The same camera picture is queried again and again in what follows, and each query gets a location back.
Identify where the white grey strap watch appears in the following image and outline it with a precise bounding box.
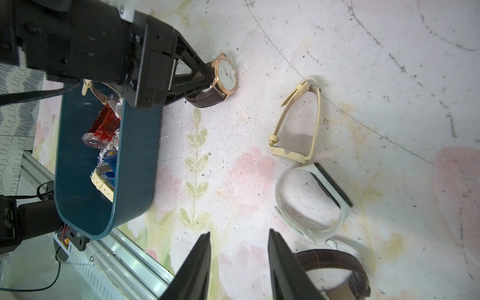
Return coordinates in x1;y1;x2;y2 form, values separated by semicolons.
274;162;353;243

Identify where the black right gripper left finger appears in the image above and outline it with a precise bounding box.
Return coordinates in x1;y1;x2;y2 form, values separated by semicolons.
159;232;211;300

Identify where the red transparent watch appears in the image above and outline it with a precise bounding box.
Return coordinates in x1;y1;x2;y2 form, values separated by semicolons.
82;104;121;149

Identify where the teal storage tray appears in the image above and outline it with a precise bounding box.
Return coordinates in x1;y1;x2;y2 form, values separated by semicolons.
54;87;163;240

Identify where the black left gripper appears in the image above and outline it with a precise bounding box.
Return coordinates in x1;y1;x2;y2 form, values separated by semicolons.
14;1;214;110

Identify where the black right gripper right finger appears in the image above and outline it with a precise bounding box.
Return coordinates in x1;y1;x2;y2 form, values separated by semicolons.
267;229;325;300

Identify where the cream leather strap watch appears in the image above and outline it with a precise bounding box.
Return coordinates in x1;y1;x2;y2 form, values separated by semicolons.
81;79;109;106

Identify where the dark brown leather watch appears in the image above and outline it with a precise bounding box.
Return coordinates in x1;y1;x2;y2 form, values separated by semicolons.
185;52;238;108

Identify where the blue strap watch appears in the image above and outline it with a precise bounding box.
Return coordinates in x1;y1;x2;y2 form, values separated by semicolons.
96;149;118;178

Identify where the beige strap gold watch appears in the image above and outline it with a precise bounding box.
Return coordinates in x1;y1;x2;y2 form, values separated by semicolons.
268;78;322;165

